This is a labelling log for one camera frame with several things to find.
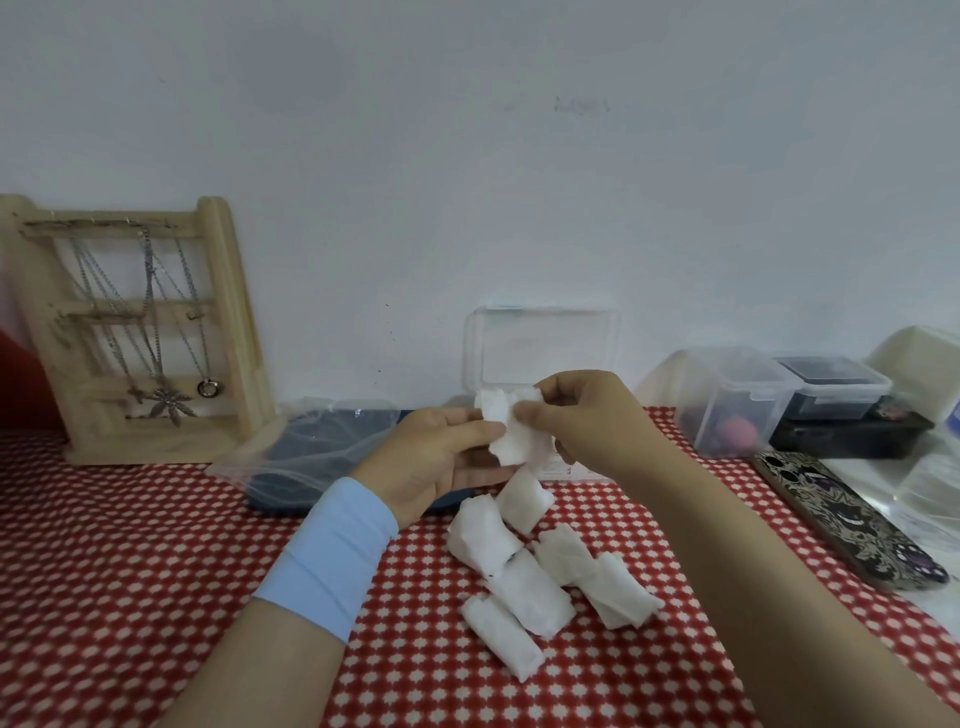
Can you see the person's right hand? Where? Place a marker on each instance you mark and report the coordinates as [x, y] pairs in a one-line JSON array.
[[615, 427]]

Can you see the person's left hand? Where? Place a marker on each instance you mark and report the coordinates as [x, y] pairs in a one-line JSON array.
[[420, 457]]

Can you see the white cloth square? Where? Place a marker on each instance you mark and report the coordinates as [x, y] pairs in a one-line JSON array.
[[517, 446]]

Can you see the clear cotton pad box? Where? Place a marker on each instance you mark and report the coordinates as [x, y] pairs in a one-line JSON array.
[[540, 341]]

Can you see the clear plastic bag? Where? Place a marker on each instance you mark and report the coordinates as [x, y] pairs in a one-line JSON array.
[[277, 465]]

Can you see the pile of white cotton pads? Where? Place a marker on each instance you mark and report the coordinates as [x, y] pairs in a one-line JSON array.
[[532, 592]]

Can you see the person's left forearm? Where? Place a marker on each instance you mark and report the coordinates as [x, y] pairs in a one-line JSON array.
[[262, 675]]

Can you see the person's right forearm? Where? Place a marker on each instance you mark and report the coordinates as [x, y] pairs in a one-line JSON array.
[[787, 600]]

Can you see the black tray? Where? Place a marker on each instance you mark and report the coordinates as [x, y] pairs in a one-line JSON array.
[[847, 439]]

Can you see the dark blue pouch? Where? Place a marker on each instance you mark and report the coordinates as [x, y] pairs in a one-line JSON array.
[[450, 501]]

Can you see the pink makeup sponge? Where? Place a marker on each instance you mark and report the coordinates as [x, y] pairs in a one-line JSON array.
[[735, 433]]

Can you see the clear lidded plastic container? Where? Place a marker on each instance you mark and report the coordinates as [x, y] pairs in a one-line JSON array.
[[735, 375]]

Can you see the light blue wristband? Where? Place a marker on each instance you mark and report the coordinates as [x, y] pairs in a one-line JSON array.
[[330, 562]]

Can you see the clear container with black contents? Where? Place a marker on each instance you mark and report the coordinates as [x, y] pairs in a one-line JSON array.
[[832, 386]]

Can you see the wooden jewelry stand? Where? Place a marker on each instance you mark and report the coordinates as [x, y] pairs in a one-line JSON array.
[[232, 322]]

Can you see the phone with patterned case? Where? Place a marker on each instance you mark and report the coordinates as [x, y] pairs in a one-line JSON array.
[[840, 517]]

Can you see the beige plastic tub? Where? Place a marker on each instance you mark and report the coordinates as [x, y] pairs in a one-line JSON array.
[[915, 360]]

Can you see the clear plastic water bottle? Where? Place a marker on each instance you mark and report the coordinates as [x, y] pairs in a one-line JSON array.
[[934, 502]]

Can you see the red checkered tablecloth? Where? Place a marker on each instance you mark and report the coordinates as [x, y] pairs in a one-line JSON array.
[[112, 585]]

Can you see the red framed mirror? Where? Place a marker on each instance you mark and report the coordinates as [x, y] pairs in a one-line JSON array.
[[22, 390]]

